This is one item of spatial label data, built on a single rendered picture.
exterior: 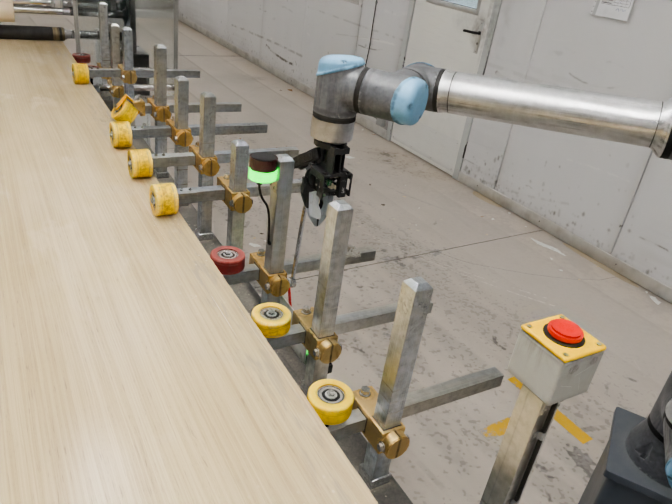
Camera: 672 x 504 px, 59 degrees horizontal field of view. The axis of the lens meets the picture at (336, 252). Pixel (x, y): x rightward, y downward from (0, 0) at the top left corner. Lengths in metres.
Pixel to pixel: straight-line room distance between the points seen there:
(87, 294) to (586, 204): 3.28
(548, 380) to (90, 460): 0.63
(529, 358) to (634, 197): 3.16
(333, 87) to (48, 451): 0.79
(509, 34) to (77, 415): 3.88
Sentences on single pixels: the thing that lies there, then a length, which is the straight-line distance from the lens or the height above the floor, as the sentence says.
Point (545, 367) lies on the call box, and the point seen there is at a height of 1.19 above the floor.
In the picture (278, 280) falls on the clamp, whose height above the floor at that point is 0.87.
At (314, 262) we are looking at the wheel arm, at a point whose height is 0.86.
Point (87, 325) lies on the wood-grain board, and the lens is 1.20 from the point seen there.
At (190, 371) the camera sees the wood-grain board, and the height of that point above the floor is 0.90.
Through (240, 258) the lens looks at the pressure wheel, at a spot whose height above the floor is 0.91.
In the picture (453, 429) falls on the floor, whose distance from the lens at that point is 2.40.
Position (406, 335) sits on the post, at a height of 1.05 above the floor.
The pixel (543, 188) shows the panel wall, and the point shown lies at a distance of 4.23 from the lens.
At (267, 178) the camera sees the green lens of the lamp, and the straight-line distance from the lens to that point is 1.27.
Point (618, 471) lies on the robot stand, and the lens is 1.59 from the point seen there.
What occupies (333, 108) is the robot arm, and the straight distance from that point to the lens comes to 1.22.
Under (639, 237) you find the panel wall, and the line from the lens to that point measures 3.88.
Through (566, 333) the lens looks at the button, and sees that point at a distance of 0.73.
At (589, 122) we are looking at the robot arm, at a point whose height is 1.34.
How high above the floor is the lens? 1.60
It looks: 28 degrees down
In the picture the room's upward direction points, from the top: 9 degrees clockwise
